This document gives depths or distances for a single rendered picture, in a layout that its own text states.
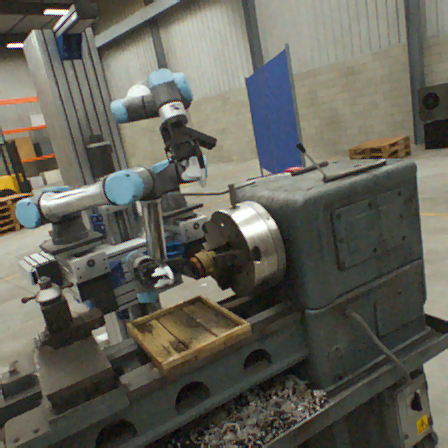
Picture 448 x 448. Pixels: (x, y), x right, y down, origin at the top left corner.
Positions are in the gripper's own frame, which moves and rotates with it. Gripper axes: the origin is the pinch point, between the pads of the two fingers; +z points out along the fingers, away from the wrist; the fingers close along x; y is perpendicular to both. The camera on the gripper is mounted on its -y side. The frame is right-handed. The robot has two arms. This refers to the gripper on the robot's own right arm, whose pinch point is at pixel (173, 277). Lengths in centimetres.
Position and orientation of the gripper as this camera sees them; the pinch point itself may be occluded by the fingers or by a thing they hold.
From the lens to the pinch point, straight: 135.9
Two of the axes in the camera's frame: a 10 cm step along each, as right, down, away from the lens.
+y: -8.5, 3.0, -4.4
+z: 4.8, 1.1, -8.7
